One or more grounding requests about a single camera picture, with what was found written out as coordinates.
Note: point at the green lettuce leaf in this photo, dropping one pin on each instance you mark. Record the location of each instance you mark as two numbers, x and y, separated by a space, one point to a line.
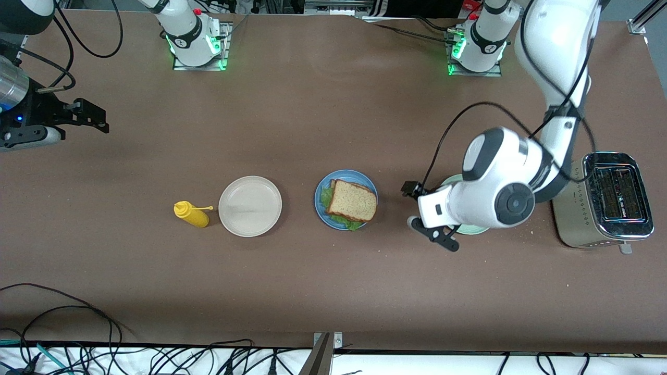
327 200

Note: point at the aluminium frame rail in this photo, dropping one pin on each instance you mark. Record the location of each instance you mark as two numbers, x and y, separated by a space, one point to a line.
637 26

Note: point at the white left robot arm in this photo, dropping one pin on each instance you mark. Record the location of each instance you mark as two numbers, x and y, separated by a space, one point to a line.
500 182

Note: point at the red packet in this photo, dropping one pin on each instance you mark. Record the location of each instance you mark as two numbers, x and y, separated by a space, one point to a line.
471 5

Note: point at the light green round plate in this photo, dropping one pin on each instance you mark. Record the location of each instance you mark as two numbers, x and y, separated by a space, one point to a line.
474 230

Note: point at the beige round plate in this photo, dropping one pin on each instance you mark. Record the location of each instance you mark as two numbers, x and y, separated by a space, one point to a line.
250 207

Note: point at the silver metal table bracket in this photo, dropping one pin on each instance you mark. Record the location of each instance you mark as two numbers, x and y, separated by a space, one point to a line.
337 341

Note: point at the yellow mustard squeeze bottle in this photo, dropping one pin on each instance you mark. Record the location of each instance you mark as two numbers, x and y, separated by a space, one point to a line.
192 214

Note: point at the blue round plate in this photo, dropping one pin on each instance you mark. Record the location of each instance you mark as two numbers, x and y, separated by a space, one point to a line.
319 205

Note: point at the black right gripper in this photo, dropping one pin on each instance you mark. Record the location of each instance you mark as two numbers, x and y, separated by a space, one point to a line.
40 111

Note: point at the metal frame piece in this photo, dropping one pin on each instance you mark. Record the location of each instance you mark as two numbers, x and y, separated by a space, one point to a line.
338 8

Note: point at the grey aluminium profile leg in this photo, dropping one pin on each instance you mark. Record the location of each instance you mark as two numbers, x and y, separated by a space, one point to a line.
318 360

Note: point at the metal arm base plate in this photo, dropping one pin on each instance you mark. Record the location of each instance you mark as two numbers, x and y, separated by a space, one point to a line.
225 47
495 73

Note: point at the beige chrome toaster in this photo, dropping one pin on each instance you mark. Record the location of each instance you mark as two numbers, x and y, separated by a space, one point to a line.
583 219

